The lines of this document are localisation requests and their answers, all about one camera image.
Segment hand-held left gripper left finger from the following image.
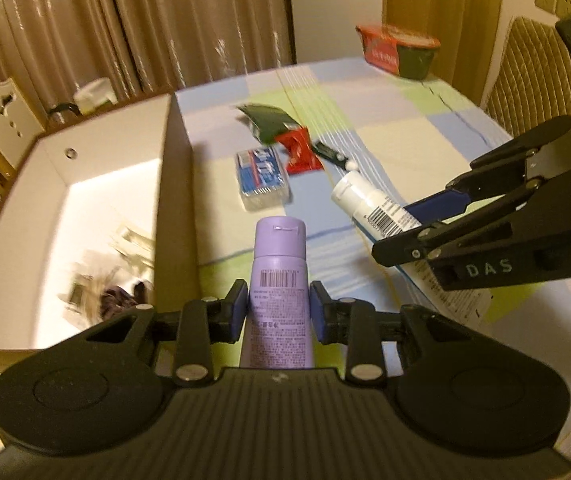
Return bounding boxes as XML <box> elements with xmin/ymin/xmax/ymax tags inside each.
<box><xmin>85</xmin><ymin>279</ymin><xmax>250</xmax><ymax>387</ymax></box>

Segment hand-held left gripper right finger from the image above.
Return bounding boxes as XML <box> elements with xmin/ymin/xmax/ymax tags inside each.
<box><xmin>309</xmin><ymin>280</ymin><xmax>461</xmax><ymax>388</ymax></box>

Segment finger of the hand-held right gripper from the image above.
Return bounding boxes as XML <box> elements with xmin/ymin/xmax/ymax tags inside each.
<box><xmin>405</xmin><ymin>117</ymin><xmax>571</xmax><ymax>223</ymax></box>
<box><xmin>373</xmin><ymin>180</ymin><xmax>541</xmax><ymax>267</ymax></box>

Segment purple bottle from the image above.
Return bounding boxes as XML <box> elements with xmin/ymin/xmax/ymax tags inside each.
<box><xmin>238</xmin><ymin>216</ymin><xmax>316</xmax><ymax>371</ymax></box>

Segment white barcode bottle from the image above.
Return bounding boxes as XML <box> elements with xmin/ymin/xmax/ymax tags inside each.
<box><xmin>330</xmin><ymin>170</ymin><xmax>423</xmax><ymax>238</ymax></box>

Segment brown storage box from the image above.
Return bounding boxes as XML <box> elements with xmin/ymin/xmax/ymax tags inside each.
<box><xmin>0</xmin><ymin>92</ymin><xmax>206</xmax><ymax>373</ymax></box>

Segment brown hair scrunchie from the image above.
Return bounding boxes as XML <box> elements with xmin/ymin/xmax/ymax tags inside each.
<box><xmin>98</xmin><ymin>280</ymin><xmax>153</xmax><ymax>321</ymax></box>

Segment cotton swab bag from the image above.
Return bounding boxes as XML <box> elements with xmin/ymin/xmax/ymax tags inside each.
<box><xmin>65</xmin><ymin>222</ymin><xmax>156</xmax><ymax>321</ymax></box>

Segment red packet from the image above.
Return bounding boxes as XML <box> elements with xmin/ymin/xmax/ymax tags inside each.
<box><xmin>274</xmin><ymin>126</ymin><xmax>323</xmax><ymax>176</ymax></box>

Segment dark green packet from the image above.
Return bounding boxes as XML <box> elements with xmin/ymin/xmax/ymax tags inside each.
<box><xmin>235</xmin><ymin>102</ymin><xmax>300</xmax><ymax>143</ymax></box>

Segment checkered cloth desktop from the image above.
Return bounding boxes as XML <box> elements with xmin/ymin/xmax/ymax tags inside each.
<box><xmin>172</xmin><ymin>57</ymin><xmax>571</xmax><ymax>461</ymax></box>

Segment blue toothpick box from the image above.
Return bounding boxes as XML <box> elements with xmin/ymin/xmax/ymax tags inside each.
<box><xmin>235</xmin><ymin>146</ymin><xmax>293</xmax><ymax>212</ymax></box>

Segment quilted chair back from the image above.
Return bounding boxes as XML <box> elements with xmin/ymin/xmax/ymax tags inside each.
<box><xmin>485</xmin><ymin>16</ymin><xmax>571</xmax><ymax>133</ymax></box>

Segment red green noodle bowl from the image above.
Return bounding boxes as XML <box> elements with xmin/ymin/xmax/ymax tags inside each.
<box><xmin>355</xmin><ymin>22</ymin><xmax>442</xmax><ymax>81</ymax></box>

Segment white lidded jar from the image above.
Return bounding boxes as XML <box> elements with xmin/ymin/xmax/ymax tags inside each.
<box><xmin>72</xmin><ymin>77</ymin><xmax>116</xmax><ymax>113</ymax></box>

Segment white carved chair two holes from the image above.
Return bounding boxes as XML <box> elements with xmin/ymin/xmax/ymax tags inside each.
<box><xmin>0</xmin><ymin>77</ymin><xmax>46</xmax><ymax>171</ymax></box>

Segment beige curtain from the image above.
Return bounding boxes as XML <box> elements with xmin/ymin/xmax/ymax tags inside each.
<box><xmin>0</xmin><ymin>0</ymin><xmax>296</xmax><ymax>111</ymax></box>

